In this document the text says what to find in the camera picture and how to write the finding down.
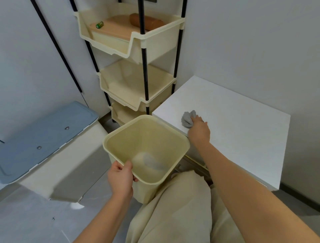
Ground person's right hand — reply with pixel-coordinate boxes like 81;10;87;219
187;114;211;145

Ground person's left hand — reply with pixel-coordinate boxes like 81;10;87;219
107;160;139;198

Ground grey cleaning cloth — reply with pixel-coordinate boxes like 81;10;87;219
181;110;197;129

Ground grey dust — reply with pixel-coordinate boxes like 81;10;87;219
142;153;167;172

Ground white bedside drawer cabinet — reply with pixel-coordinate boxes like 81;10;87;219
152;75;291;192

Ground cream plastic waste bin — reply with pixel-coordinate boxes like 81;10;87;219
103;114;191;205

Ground person's right forearm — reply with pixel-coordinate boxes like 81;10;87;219
197;140;320;243

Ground person's left forearm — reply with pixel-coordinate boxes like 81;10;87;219
72;193;134;243

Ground white storage bin blue lid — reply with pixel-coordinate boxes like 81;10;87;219
0;101;112;203

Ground beige trousers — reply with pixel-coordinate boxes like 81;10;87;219
125;171;245;243

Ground cream tiered storage rack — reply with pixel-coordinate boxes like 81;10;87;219
69;0;188;126

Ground brown cylindrical pouch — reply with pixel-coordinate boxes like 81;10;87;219
129;13;165;31

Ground cream box orange lid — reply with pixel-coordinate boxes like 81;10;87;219
89;15;150;47

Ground white wardrobe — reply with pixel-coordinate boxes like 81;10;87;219
0;0;113;151

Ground gold drawer handle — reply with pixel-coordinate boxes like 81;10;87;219
184;155;208;171

